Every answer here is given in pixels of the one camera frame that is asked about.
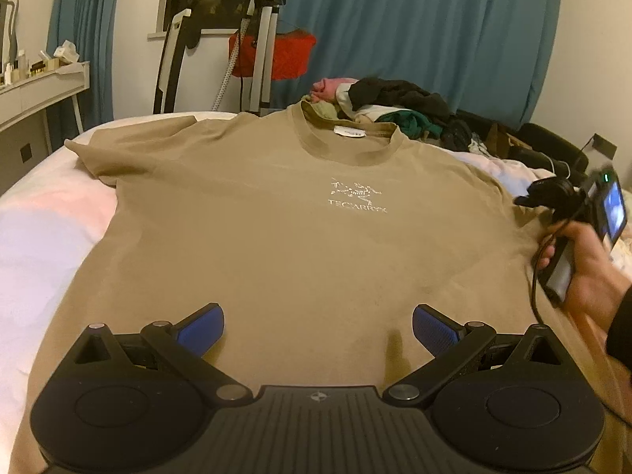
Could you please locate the black cable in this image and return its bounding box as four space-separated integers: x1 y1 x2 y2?
530 237 550 327

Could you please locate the folded ironing board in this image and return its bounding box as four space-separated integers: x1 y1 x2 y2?
153 9 198 114

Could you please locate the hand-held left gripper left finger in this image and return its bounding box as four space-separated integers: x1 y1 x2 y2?
73 303 254 402

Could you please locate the pink garment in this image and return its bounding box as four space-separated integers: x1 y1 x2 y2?
311 78 357 103

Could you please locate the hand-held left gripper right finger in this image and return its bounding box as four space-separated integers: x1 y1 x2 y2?
382 303 561 402

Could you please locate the red cloth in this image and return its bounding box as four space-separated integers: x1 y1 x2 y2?
228 30 317 80

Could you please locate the black garment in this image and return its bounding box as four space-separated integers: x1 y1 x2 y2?
346 77 451 120

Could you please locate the cardboard box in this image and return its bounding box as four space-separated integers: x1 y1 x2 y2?
486 123 533 160

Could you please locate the wide blue curtain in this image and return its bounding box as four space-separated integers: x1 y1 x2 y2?
267 0 564 124

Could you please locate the tan printed t-shirt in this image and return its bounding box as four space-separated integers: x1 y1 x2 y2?
10 100 632 474

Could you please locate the garment steamer stand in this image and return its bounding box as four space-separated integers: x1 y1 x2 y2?
212 0 287 114

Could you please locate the white dressing table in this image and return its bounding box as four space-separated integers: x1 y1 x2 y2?
0 60 92 159

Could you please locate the green garment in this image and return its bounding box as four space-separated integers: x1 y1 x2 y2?
380 111 445 140

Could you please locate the yellow towel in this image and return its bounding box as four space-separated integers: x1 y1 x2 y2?
302 101 349 122

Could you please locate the wavy framed mirror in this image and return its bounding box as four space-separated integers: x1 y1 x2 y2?
0 0 21 67

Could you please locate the person's right hand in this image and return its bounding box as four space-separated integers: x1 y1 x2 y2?
536 220 632 327

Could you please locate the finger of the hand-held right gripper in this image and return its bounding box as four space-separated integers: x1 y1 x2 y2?
513 178 576 208

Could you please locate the narrow blue curtain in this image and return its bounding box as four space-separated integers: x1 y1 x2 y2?
49 0 124 126

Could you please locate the row of cosmetic bottles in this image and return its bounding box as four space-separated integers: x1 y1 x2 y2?
0 49 61 87

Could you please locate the person's right forearm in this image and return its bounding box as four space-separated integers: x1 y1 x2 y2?
605 286 632 425

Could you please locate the black sofa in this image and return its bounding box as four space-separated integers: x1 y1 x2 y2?
457 109 589 179

